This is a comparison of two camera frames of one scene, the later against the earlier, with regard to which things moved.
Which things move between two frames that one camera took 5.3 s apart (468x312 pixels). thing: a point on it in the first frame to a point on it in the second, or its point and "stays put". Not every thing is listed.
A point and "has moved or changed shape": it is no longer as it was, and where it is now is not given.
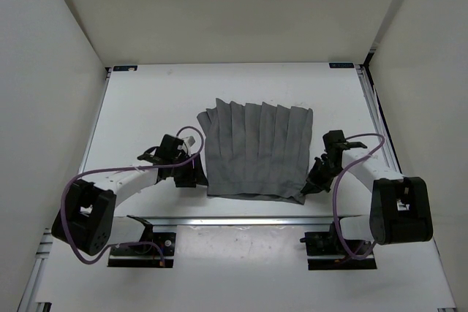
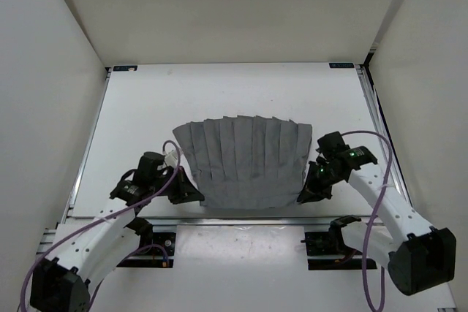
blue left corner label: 127,68 stays put
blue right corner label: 340,65 stays put
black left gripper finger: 201,177 to 187,191
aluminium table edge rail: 248,222 stays put
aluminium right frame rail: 379,120 stays put
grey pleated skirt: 256,150 has moved or changed shape
